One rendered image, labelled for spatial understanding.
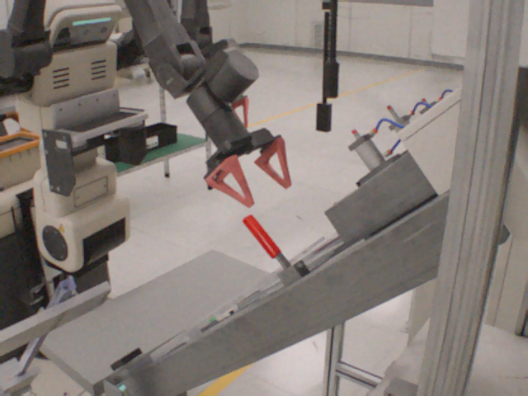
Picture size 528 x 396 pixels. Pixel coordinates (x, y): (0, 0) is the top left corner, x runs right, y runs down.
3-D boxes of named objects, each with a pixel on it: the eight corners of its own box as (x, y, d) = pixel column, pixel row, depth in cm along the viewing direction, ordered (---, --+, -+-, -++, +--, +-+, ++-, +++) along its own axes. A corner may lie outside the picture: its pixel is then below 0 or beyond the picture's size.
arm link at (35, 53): (12, 51, 111) (-8, 55, 107) (31, 23, 105) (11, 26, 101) (32, 85, 112) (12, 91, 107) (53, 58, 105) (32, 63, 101)
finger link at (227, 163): (284, 185, 83) (250, 135, 84) (255, 199, 77) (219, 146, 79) (259, 206, 87) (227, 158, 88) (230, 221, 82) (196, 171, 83)
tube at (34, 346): (12, 387, 88) (9, 381, 88) (20, 383, 89) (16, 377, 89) (64, 292, 51) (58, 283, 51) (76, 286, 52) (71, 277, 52)
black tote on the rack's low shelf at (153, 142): (110, 165, 312) (109, 147, 308) (92, 159, 322) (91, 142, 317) (179, 142, 355) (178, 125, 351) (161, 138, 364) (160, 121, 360)
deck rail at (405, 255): (139, 410, 90) (120, 380, 91) (148, 404, 92) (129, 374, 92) (506, 242, 43) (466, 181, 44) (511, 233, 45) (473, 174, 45)
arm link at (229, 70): (185, 64, 92) (153, 73, 85) (223, 18, 85) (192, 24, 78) (228, 117, 92) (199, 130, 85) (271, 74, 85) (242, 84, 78)
